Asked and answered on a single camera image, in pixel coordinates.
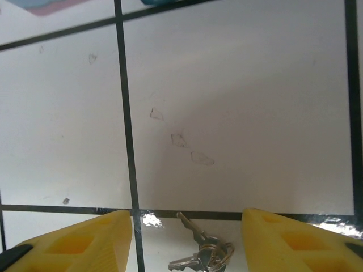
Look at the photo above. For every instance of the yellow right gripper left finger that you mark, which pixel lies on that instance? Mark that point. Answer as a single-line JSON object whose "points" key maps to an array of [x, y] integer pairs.
{"points": [[85, 249]]}

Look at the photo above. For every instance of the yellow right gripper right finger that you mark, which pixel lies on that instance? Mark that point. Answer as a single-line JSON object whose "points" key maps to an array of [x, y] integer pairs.
{"points": [[272, 243]]}

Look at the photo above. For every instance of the silver key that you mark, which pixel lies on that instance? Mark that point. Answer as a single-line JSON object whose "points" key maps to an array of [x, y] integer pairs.
{"points": [[190, 226], [184, 262]]}

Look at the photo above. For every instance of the blue cartoon picture book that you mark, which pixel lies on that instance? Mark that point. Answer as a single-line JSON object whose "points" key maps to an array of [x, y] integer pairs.
{"points": [[48, 7]]}

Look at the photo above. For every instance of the teal object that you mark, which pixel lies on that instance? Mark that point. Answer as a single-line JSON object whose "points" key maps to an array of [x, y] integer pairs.
{"points": [[170, 2]]}

